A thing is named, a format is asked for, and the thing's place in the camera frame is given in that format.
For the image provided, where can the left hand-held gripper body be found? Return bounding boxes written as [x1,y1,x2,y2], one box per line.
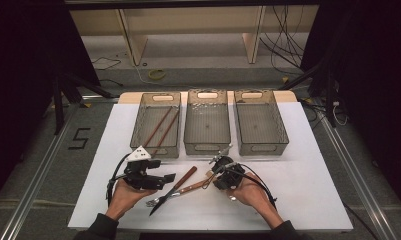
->
[122,145,166,191]

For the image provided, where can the aluminium floor rail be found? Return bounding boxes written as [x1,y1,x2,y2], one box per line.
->
[0,103,81,240]
[316,101,397,240]

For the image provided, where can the grey translucent plastic bin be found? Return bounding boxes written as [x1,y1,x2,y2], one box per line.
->
[183,89,232,157]
[233,89,290,157]
[129,91,182,160]

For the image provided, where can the hand-held gripper black cable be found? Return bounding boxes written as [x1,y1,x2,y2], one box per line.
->
[105,153,133,208]
[236,162,278,210]

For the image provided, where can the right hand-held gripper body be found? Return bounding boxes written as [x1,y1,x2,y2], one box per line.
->
[208,144,246,191]

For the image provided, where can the left hand-held gripper black cable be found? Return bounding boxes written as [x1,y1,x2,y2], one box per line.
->
[105,153,133,208]

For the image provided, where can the right hand-held gripper black cable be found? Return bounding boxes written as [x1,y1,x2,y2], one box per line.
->
[236,162,278,210]

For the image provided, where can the person's right hand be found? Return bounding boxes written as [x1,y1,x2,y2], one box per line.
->
[226,181,276,221]

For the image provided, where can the bundle of black cables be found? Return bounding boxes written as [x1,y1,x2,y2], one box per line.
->
[259,4,306,73]

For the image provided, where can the black curtain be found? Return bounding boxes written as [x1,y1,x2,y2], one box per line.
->
[301,0,401,214]
[0,0,101,208]

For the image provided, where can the knife with wooden handle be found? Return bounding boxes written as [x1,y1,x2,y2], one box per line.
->
[149,165,198,217]

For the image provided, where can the black metal stand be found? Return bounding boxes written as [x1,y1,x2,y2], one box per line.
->
[277,63,339,129]

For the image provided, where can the brown wooden chopstick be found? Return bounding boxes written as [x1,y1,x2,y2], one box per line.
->
[151,110,180,157]
[143,106,174,148]

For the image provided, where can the thin white floor cable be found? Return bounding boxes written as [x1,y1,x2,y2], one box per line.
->
[129,56,189,88]

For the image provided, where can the yellow tape roll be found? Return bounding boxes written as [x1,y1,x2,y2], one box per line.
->
[147,68,167,81]

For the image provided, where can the white table sheet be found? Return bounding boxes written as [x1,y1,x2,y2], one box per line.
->
[67,101,354,233]

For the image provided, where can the light wooden desk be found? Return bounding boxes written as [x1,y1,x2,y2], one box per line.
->
[69,4,321,67]

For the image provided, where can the black tripod stand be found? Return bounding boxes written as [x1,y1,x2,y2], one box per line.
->
[52,71,119,136]

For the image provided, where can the thin black floor cable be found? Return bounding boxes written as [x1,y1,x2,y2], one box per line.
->
[91,56,122,72]

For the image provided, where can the person's left hand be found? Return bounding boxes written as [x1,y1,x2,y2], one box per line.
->
[105,179,157,221]

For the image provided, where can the white cable loop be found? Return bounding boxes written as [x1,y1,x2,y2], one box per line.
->
[332,101,350,127]

